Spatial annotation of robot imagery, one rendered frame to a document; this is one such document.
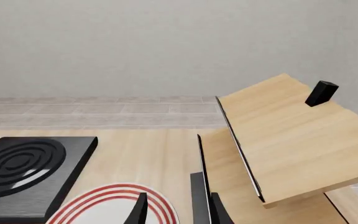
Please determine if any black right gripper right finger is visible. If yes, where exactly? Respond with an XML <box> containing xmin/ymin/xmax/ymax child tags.
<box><xmin>211</xmin><ymin>192</ymin><xmax>234</xmax><ymax>224</ymax></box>

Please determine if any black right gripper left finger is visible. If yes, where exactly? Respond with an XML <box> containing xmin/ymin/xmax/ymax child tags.
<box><xmin>125</xmin><ymin>192</ymin><xmax>149</xmax><ymax>224</ymax></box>

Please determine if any pale wooden cabinet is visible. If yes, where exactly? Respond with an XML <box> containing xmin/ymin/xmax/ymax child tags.
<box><xmin>190</xmin><ymin>73</ymin><xmax>358</xmax><ymax>224</ymax></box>

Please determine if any black wine bottle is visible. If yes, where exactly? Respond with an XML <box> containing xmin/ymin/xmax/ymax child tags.
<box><xmin>305</xmin><ymin>80</ymin><xmax>339</xmax><ymax>108</ymax></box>

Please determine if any white plate with red rings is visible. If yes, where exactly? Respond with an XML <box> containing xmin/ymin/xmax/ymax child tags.
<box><xmin>45</xmin><ymin>182</ymin><xmax>178</xmax><ymax>224</ymax></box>

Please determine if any flat black stove plate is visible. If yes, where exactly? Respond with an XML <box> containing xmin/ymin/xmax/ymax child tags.
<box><xmin>0</xmin><ymin>136</ymin><xmax>99</xmax><ymax>219</ymax></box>

